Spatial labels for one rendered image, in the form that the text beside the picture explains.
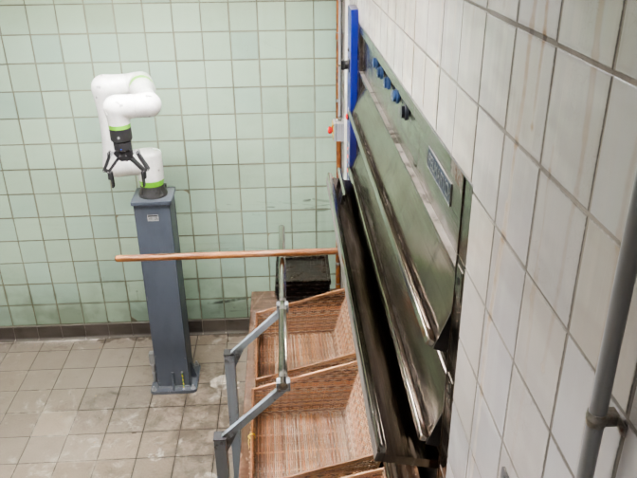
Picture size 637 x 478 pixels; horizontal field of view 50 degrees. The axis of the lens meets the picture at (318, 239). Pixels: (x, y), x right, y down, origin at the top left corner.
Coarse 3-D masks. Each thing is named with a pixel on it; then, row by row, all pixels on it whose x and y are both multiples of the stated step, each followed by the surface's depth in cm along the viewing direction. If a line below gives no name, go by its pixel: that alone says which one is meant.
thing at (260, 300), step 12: (336, 288) 392; (252, 300) 382; (264, 300) 382; (276, 300) 382; (252, 312) 370; (252, 324) 360; (324, 324) 359; (252, 348) 340; (324, 348) 340; (252, 360) 331; (276, 360) 331; (252, 372) 323; (252, 384) 315; (312, 408) 299; (348, 444) 279; (240, 456) 274; (264, 456) 273; (276, 456) 273; (300, 456) 273; (312, 456) 273; (240, 468) 268; (264, 468) 268
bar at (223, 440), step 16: (272, 320) 267; (256, 336) 270; (224, 352) 274; (240, 352) 274; (288, 384) 221; (272, 400) 224; (224, 432) 230; (240, 432) 292; (224, 448) 231; (240, 448) 293; (224, 464) 234
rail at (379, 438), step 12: (336, 204) 283; (336, 216) 272; (348, 264) 236; (348, 276) 228; (348, 288) 222; (360, 324) 202; (360, 336) 196; (360, 348) 191; (360, 360) 188; (372, 384) 176; (372, 396) 172; (372, 408) 168; (372, 420) 165; (384, 444) 157
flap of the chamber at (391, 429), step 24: (336, 192) 301; (360, 240) 261; (360, 264) 242; (360, 288) 226; (360, 312) 212; (384, 312) 215; (384, 336) 203; (384, 360) 191; (384, 384) 181; (384, 408) 172; (408, 408) 174; (384, 432) 164; (408, 432) 165; (384, 456) 157; (408, 456) 158; (432, 456) 160
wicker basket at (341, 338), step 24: (264, 312) 342; (288, 312) 343; (336, 312) 345; (264, 336) 348; (288, 336) 349; (312, 336) 348; (336, 336) 344; (264, 360) 329; (288, 360) 330; (312, 360) 329; (336, 360) 292; (264, 384) 295
